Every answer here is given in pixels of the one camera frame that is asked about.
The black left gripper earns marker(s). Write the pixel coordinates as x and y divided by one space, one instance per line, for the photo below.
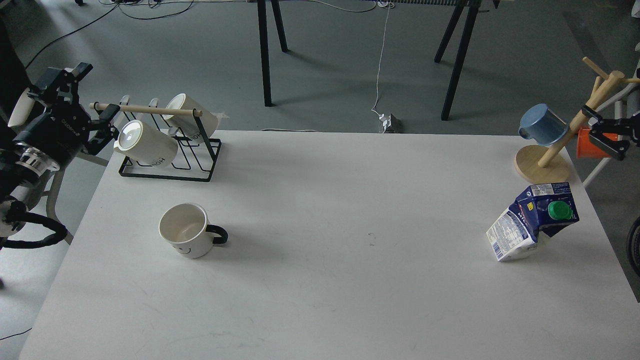
63 128

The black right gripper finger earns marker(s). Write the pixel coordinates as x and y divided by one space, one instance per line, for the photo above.
627 127

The blue white milk carton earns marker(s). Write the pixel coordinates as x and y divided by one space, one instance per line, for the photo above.
545 208

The white smiley mug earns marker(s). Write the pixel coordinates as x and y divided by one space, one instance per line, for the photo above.
187 228

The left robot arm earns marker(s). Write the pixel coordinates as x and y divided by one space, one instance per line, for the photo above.
25 172

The orange mug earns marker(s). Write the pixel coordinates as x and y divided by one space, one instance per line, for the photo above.
585 148

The white mug on rack front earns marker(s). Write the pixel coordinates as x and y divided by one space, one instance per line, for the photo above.
146 144

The white mug on rack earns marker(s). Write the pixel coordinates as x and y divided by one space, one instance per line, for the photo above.
187 123
146 144

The blue mug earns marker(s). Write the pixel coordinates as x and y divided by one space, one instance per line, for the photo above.
543 125

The wooden mug tree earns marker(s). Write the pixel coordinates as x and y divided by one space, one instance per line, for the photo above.
542 163

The white mug on rack rear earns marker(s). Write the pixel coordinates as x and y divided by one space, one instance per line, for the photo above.
187 123

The black table legs right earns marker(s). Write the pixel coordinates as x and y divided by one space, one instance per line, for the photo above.
467 31

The black wire mug rack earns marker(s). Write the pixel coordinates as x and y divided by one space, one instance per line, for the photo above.
194 162

